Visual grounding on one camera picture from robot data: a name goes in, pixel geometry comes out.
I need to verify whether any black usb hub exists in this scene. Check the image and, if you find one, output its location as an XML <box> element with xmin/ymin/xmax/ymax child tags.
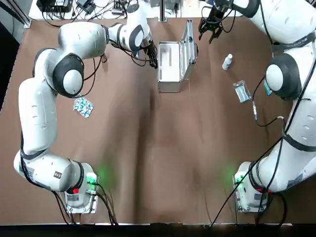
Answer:
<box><xmin>111</xmin><ymin>0</ymin><xmax>129</xmax><ymax>15</ymax></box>

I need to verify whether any foil blister pack in bag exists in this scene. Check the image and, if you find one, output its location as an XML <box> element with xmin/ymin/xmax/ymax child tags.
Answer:
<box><xmin>232</xmin><ymin>79</ymin><xmax>253</xmax><ymax>103</ymax></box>

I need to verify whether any aluminium corner post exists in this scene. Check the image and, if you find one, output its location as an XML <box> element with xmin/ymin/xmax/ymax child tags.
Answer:
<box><xmin>9</xmin><ymin>0</ymin><xmax>33</xmax><ymax>29</ymax></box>

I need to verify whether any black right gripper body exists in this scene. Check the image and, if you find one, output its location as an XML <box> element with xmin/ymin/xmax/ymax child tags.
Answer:
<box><xmin>205</xmin><ymin>3</ymin><xmax>225</xmax><ymax>26</ymax></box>

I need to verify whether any black network switch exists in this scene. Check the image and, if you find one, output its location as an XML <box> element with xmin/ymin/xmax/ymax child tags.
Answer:
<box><xmin>37</xmin><ymin>0</ymin><xmax>72</xmax><ymax>13</ymax></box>

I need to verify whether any bag of blue-white capsules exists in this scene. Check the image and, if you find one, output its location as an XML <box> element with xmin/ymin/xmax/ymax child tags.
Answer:
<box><xmin>73</xmin><ymin>96</ymin><xmax>96</xmax><ymax>119</ymax></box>

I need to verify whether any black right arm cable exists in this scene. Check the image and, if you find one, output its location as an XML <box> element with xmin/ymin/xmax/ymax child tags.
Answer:
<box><xmin>209</xmin><ymin>14</ymin><xmax>316</xmax><ymax>228</ymax></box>

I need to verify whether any silver aluminium medicine case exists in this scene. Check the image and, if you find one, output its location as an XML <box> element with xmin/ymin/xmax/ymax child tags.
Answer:
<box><xmin>157</xmin><ymin>19</ymin><xmax>199</xmax><ymax>94</ymax></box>

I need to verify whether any aluminium profile post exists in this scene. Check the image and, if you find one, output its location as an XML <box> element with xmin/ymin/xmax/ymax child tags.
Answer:
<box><xmin>159</xmin><ymin>0</ymin><xmax>167</xmax><ymax>22</ymax></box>

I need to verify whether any blue snack packet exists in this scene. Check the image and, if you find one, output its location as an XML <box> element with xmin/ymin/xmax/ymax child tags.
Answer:
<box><xmin>262</xmin><ymin>78</ymin><xmax>274</xmax><ymax>96</ymax></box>

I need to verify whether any small white plastic bottle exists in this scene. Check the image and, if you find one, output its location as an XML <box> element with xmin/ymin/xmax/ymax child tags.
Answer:
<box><xmin>221</xmin><ymin>53</ymin><xmax>234</xmax><ymax>72</ymax></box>

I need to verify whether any black flat adapter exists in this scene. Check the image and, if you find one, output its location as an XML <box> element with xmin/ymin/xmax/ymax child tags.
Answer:
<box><xmin>76</xmin><ymin>0</ymin><xmax>96</xmax><ymax>14</ymax></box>

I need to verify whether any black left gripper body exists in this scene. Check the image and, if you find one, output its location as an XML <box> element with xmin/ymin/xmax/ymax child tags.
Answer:
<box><xmin>145</xmin><ymin>40</ymin><xmax>159</xmax><ymax>70</ymax></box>

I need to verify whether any black cable with silver connector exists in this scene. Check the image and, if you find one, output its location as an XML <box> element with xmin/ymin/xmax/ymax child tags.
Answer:
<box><xmin>250</xmin><ymin>81</ymin><xmax>287</xmax><ymax>128</ymax></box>

